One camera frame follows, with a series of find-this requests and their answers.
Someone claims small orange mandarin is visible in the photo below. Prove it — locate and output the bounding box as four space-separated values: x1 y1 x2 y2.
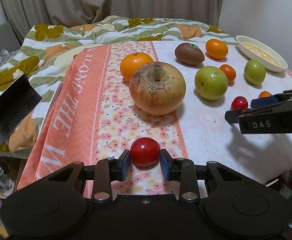
220 64 236 84

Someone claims red cherry tomato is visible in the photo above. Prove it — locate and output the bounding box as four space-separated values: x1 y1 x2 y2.
130 137 160 166
230 96 249 111

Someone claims large green apple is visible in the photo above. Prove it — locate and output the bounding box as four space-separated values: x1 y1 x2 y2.
195 66 228 100

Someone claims black open laptop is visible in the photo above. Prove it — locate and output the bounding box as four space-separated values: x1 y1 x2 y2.
0 74 42 144

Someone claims beige curtain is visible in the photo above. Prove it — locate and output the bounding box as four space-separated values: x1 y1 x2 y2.
1 0 222 40

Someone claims large orange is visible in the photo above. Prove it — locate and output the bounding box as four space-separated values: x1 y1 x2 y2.
120 52 153 81

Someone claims cream oval duck dish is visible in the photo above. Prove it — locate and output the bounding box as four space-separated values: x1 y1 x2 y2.
235 35 288 73

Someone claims large russet yellow apple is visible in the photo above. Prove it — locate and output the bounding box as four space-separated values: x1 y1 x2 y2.
129 61 186 115

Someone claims pink floral tablecloth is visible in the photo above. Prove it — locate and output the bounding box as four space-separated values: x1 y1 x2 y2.
18 41 292 188

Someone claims green striped floral quilt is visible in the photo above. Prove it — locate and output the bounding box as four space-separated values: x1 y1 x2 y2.
0 16 236 154

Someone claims orange mandarin far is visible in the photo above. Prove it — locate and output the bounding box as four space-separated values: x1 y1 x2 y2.
205 39 228 60

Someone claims brown kiwi with sticker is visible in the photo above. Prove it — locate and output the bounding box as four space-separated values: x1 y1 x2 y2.
175 43 205 66

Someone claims small green apple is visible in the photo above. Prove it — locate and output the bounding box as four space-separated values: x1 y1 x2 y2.
244 60 266 86

